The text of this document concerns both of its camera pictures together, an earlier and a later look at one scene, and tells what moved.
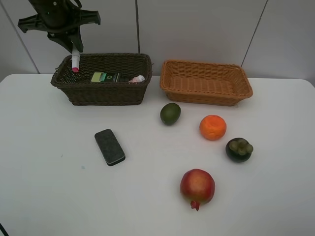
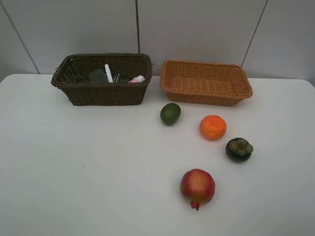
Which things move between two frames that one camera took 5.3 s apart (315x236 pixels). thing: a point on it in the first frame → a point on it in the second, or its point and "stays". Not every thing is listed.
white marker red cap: (76, 55) → (109, 73)
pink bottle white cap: (139, 79) stays
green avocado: (169, 113) stays
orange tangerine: (212, 127) stays
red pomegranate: (198, 186) stays
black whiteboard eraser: (110, 147) → (98, 76)
